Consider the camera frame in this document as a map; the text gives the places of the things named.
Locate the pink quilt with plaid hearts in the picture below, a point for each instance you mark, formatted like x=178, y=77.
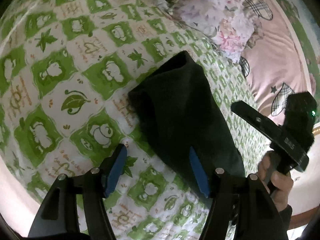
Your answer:
x=276, y=65

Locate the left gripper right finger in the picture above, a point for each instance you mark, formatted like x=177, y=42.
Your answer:
x=241, y=201

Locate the black pants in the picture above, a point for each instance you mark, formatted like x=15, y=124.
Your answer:
x=177, y=113

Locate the green white patterned bedsheet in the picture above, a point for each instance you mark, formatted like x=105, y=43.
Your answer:
x=66, y=69

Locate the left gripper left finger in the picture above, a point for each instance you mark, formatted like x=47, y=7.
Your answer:
x=57, y=217

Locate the right hand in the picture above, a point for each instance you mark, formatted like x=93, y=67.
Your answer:
x=283, y=183

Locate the floral ruffled pillow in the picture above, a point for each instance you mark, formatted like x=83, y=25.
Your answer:
x=231, y=25

